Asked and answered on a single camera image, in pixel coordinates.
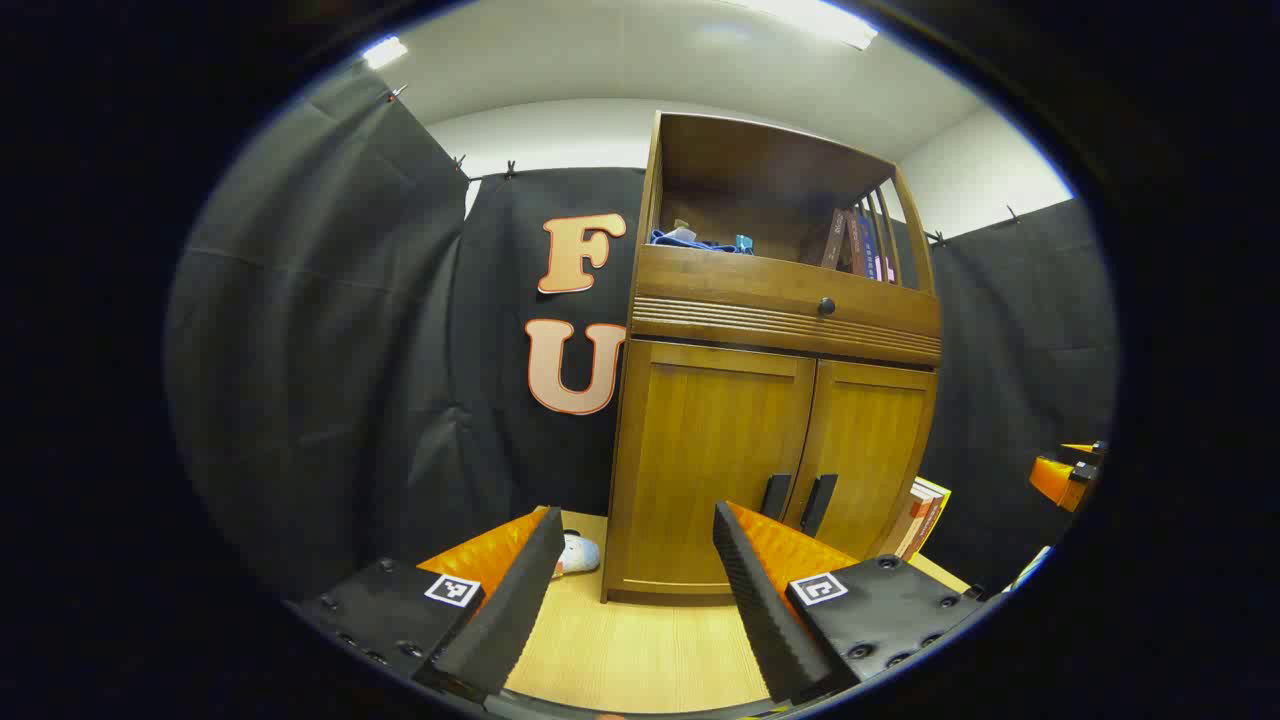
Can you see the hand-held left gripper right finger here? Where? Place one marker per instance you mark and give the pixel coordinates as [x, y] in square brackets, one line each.
[760, 620]

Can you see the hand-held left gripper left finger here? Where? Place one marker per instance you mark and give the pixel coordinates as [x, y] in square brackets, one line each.
[510, 620]

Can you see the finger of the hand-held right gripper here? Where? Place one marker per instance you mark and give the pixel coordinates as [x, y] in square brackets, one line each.
[1055, 478]

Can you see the wooden shoe cabinet door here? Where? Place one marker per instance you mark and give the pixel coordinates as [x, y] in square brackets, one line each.
[700, 450]
[870, 440]

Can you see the wooden double-door shoe cabinet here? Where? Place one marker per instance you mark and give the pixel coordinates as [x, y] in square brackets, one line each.
[700, 290]

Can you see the wooden cabinet drawer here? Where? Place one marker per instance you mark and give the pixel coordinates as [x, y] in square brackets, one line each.
[740, 285]

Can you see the white slipper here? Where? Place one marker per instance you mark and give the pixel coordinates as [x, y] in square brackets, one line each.
[578, 555]

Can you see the yellow book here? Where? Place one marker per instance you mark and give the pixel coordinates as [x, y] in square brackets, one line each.
[937, 505]

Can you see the brown book with white spine text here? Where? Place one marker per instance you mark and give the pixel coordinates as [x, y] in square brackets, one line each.
[920, 525]

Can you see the beige book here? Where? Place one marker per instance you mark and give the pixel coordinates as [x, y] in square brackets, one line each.
[905, 525]

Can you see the blue book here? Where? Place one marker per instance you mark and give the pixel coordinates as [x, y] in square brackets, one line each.
[870, 250]

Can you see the dark red book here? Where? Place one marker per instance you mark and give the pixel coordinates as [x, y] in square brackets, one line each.
[855, 245]

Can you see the black backdrop cloth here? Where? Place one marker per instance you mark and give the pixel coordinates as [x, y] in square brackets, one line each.
[330, 350]

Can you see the blue cloth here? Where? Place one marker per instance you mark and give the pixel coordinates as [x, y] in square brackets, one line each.
[690, 241]

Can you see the ceiling light panel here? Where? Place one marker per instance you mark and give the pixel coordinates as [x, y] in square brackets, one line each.
[385, 52]

